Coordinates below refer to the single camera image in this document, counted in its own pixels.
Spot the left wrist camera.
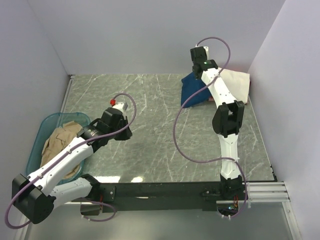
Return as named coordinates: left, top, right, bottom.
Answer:
left=110, top=99, right=128, bottom=112

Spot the folded white t shirt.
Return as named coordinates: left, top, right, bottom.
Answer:
left=220, top=69, right=251, bottom=104

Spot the blue t shirt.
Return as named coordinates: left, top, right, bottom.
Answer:
left=180, top=72, right=212, bottom=108

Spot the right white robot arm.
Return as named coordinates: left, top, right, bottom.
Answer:
left=190, top=46, right=245, bottom=200

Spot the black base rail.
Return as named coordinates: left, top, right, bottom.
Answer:
left=86, top=181, right=248, bottom=211

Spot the teal plastic bin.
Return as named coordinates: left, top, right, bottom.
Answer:
left=25, top=112, right=91, bottom=176

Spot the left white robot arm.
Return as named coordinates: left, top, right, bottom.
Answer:
left=11, top=102, right=132, bottom=224

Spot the aluminium frame rail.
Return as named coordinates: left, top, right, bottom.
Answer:
left=214, top=182, right=303, bottom=240

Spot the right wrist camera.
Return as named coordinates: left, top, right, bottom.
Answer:
left=196, top=46, right=209, bottom=58

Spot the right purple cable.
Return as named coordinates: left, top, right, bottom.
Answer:
left=172, top=37, right=248, bottom=219

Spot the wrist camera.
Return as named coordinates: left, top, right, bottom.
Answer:
left=110, top=99, right=128, bottom=112
left=196, top=46, right=209, bottom=58

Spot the beige t shirt in bin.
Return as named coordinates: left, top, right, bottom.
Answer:
left=40, top=121, right=82, bottom=167

